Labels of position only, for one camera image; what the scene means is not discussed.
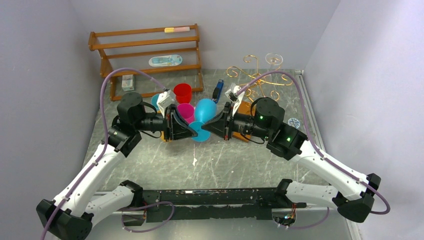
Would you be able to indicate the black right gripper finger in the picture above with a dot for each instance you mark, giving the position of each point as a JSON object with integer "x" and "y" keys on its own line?
{"x": 221, "y": 118}
{"x": 216, "y": 129}

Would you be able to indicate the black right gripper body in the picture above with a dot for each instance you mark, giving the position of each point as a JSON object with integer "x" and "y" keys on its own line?
{"x": 227, "y": 120}

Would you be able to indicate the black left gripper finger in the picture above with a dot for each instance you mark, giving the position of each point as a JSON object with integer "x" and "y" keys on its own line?
{"x": 177, "y": 122}
{"x": 182, "y": 131}

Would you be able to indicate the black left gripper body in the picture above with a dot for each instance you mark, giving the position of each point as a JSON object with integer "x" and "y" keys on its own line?
{"x": 168, "y": 123}

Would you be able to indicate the pink plastic wine glass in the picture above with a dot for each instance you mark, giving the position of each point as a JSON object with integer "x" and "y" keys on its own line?
{"x": 187, "y": 111}

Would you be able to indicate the teal plastic wine glass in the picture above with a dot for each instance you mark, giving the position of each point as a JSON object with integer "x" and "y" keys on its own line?
{"x": 154, "y": 101}

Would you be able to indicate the blue wine glass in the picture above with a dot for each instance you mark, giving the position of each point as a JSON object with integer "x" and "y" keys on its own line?
{"x": 204, "y": 111}

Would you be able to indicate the red plastic wine glass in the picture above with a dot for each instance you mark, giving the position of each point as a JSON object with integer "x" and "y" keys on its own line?
{"x": 183, "y": 93}

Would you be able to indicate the clear wine glass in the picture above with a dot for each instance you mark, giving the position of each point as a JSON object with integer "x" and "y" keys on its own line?
{"x": 274, "y": 60}

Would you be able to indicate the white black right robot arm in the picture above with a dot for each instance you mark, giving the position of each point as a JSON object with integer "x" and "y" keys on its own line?
{"x": 350, "y": 192}

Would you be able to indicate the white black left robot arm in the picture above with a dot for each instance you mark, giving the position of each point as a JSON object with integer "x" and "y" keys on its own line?
{"x": 73, "y": 213}

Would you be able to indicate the wooden shelf rack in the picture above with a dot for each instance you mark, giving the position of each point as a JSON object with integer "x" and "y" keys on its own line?
{"x": 150, "y": 50}

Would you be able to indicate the blue stapler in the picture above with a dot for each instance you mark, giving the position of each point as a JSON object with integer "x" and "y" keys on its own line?
{"x": 216, "y": 94}

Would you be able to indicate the small teal white box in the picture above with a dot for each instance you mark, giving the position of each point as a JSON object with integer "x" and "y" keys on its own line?
{"x": 127, "y": 83}

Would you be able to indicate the blue white oval package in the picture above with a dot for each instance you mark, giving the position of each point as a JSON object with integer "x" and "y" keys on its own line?
{"x": 165, "y": 60}

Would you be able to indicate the yellow pink eraser bar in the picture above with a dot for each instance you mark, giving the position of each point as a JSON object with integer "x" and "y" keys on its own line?
{"x": 177, "y": 29}

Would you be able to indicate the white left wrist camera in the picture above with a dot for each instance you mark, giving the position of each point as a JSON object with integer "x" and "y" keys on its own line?
{"x": 164, "y": 100}

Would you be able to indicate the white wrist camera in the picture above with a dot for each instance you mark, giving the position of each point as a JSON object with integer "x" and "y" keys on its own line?
{"x": 235, "y": 94}
{"x": 164, "y": 100}

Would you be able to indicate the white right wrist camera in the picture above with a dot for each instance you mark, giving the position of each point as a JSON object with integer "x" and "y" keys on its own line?
{"x": 235, "y": 94}

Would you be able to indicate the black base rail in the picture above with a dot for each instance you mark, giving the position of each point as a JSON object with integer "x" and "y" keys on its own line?
{"x": 205, "y": 204}

